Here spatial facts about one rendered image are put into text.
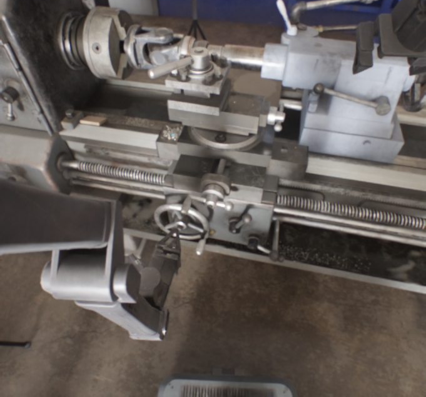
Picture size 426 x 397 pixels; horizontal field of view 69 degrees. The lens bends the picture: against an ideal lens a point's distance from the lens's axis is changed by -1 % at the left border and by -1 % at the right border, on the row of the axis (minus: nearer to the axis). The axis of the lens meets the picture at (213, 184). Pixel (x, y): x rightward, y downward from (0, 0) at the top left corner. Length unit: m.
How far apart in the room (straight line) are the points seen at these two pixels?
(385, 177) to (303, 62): 0.48
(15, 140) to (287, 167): 1.05
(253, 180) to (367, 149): 0.43
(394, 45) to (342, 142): 0.69
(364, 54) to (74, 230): 0.46
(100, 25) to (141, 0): 3.42
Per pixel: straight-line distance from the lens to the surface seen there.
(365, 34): 0.56
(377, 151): 1.24
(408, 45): 0.54
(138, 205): 1.58
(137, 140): 1.25
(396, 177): 1.24
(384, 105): 1.13
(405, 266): 1.59
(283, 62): 1.13
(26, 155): 1.41
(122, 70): 1.27
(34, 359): 1.87
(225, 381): 1.39
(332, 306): 1.84
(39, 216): 0.29
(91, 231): 0.38
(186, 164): 1.07
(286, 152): 1.12
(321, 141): 1.19
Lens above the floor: 1.64
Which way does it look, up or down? 49 degrees down
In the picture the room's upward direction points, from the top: straight up
